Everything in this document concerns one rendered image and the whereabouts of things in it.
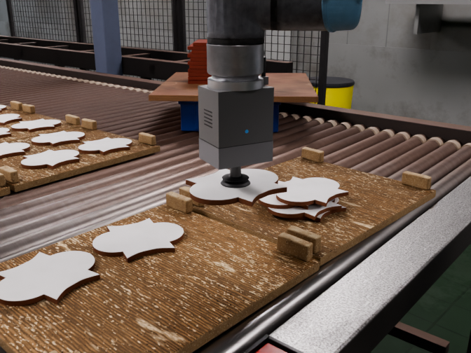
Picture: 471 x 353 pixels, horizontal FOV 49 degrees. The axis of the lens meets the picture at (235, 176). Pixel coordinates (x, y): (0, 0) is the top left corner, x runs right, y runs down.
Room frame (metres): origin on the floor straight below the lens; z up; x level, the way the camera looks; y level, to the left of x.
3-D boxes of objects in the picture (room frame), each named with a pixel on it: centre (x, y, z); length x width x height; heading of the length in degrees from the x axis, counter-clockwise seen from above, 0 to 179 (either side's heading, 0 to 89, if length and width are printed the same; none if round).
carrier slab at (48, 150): (1.29, 0.47, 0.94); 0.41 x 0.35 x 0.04; 140
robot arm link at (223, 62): (0.69, 0.00, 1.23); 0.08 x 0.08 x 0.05
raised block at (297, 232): (0.74, -0.11, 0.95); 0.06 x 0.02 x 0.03; 46
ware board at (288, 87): (1.75, -0.01, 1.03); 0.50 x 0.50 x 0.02; 87
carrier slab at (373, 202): (0.97, -0.15, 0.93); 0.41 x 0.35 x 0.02; 136
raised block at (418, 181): (1.02, -0.38, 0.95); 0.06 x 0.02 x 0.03; 46
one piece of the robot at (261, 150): (0.70, 0.00, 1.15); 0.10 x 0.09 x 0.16; 28
